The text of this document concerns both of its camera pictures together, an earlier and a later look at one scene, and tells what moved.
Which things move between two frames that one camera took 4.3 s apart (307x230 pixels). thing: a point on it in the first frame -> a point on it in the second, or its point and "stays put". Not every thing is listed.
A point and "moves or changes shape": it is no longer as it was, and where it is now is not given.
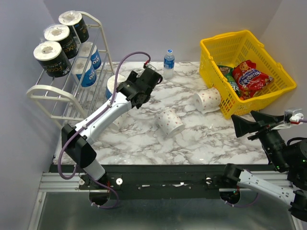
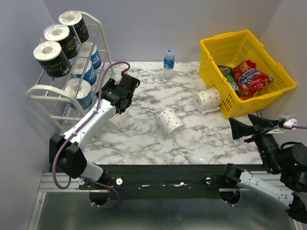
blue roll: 78,66 stays put
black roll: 77,28 stays put
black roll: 51,57 stays put
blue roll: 111,85 moves or changes shape
